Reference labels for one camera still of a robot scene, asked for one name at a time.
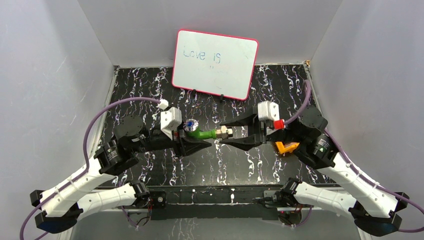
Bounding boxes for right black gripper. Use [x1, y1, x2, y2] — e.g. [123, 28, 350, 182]
[218, 105, 303, 152]

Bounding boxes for green water faucet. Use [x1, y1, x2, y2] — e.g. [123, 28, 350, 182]
[183, 118, 217, 140]

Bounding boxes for silver hex nut fitting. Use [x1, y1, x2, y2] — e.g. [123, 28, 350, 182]
[215, 125, 233, 140]

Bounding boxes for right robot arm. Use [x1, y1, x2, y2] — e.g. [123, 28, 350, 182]
[222, 102, 407, 237]

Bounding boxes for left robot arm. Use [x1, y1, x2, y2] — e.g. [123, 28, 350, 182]
[30, 115, 212, 234]

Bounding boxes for orange parts bin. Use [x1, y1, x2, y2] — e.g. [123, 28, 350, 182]
[274, 141, 300, 155]

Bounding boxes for pink framed whiteboard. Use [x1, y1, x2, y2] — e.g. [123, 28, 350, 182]
[171, 29, 259, 101]

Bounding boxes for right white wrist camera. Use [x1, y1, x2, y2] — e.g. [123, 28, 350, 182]
[257, 100, 285, 136]

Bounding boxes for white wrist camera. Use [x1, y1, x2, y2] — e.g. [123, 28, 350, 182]
[160, 107, 183, 140]
[257, 100, 285, 136]

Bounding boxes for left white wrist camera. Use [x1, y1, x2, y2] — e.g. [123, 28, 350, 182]
[160, 107, 183, 140]

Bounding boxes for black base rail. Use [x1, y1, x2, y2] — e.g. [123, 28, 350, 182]
[149, 184, 289, 221]

